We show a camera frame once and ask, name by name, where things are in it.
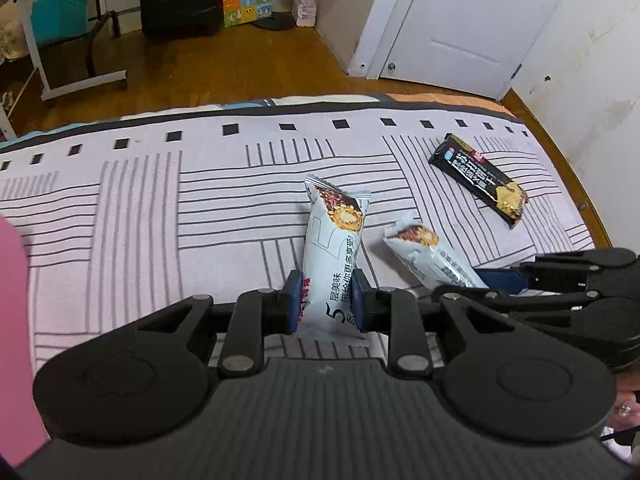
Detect person's right hand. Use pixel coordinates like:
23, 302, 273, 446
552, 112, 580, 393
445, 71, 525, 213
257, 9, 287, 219
614, 361, 640, 435

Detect wooden folding table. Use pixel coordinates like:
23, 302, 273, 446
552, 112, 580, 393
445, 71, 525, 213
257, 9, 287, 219
0, 0, 128, 141

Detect black cable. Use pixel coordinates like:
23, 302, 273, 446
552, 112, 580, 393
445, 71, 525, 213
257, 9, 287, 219
597, 425, 640, 445

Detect white door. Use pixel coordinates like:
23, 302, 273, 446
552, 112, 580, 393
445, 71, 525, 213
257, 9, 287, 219
350, 0, 576, 101

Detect striped bed sheet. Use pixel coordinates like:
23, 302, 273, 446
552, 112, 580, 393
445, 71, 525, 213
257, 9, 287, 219
0, 92, 608, 376

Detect pink box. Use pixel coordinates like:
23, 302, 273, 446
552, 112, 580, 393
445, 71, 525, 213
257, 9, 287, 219
0, 215, 51, 468

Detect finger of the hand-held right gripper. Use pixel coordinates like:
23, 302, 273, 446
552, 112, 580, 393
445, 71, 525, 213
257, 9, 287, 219
432, 287, 640, 314
475, 247, 640, 295

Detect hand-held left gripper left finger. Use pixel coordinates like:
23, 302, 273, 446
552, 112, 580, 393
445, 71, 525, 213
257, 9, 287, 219
135, 270, 305, 380

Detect black round base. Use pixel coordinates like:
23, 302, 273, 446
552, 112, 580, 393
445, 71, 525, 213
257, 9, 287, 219
251, 12, 296, 31

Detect white snack bar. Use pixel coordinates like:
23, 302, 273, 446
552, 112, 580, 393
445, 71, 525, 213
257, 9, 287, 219
299, 174, 372, 346
382, 212, 491, 291

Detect teal tote bag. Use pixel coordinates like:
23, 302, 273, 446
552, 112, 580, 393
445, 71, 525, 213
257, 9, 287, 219
31, 0, 93, 47

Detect black snack packet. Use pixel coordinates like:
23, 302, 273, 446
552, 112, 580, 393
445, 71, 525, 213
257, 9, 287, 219
428, 133, 530, 230

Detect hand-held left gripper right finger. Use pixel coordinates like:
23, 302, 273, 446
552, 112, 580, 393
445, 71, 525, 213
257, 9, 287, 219
350, 270, 511, 380

